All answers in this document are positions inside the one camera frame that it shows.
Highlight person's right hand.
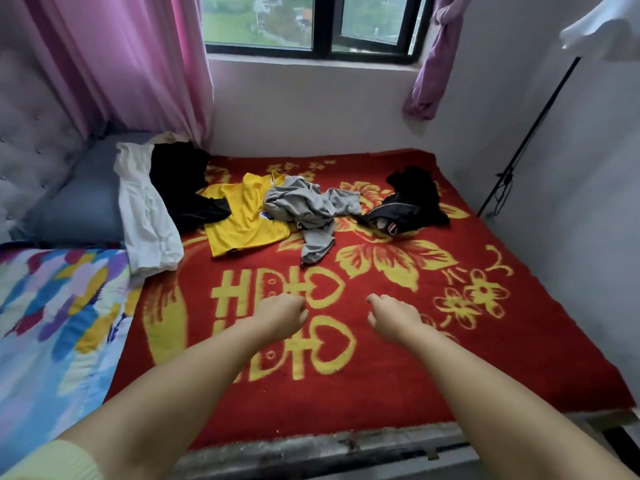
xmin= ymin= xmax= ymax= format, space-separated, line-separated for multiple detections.
xmin=365 ymin=293 xmax=427 ymax=348

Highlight person's left hand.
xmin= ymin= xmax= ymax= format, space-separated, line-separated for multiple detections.
xmin=250 ymin=293 xmax=311 ymax=346

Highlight black white red-trim shorts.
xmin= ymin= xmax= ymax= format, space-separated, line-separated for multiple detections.
xmin=358 ymin=199 xmax=451 ymax=237

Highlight yellow basketball jersey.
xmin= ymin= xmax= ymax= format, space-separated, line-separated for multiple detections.
xmin=203 ymin=173 xmax=293 ymax=259

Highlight grey drawstring sweatpants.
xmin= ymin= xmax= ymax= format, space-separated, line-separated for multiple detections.
xmin=262 ymin=175 xmax=364 ymax=268

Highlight white long garment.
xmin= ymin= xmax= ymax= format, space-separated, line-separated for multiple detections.
xmin=113 ymin=143 xmax=187 ymax=278

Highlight person's left forearm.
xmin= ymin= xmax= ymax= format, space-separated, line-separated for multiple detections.
xmin=58 ymin=319 xmax=279 ymax=480

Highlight person's right forearm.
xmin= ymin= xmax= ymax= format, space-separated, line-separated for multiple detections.
xmin=400 ymin=327 xmax=636 ymax=480

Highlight white bed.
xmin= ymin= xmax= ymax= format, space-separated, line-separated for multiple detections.
xmin=0 ymin=45 xmax=640 ymax=480

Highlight red bedsheet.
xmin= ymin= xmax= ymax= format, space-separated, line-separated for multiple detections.
xmin=105 ymin=147 xmax=636 ymax=451

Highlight colourful patterned pillow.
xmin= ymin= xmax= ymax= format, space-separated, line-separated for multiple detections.
xmin=0 ymin=245 xmax=143 ymax=474

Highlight grey pillow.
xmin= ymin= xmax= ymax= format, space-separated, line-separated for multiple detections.
xmin=10 ymin=133 xmax=153 ymax=246

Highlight tied pink curtain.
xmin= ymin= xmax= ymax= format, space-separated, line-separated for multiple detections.
xmin=403 ymin=0 xmax=476 ymax=122

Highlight black framed window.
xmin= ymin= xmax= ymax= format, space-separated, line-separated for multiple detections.
xmin=200 ymin=0 xmax=436 ymax=64

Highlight white tufted headboard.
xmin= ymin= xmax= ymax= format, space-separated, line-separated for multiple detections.
xmin=0 ymin=45 xmax=89 ymax=236

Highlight wide pink curtain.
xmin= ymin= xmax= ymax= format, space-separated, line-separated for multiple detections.
xmin=20 ymin=0 xmax=216 ymax=148

